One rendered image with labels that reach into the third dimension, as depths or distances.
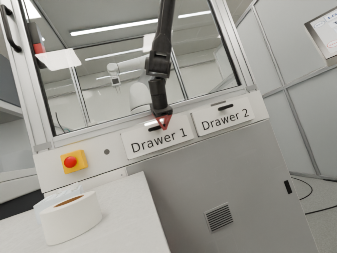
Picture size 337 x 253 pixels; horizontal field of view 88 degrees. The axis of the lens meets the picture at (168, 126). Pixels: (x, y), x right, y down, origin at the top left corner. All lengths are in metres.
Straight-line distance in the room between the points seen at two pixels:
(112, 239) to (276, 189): 0.85
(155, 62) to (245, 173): 0.61
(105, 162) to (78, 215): 0.49
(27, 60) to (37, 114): 0.23
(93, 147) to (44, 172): 0.19
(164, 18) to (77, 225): 0.55
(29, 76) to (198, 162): 0.77
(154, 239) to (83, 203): 0.13
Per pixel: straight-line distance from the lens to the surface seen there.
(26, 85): 0.89
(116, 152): 0.74
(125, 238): 0.21
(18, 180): 1.39
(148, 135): 0.72
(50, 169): 0.80
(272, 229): 1.00
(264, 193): 0.95
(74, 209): 0.27
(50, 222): 0.28
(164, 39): 0.60
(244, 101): 0.90
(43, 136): 0.82
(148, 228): 0.20
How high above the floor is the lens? 0.84
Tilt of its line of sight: 5 degrees up
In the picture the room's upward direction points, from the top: 18 degrees counter-clockwise
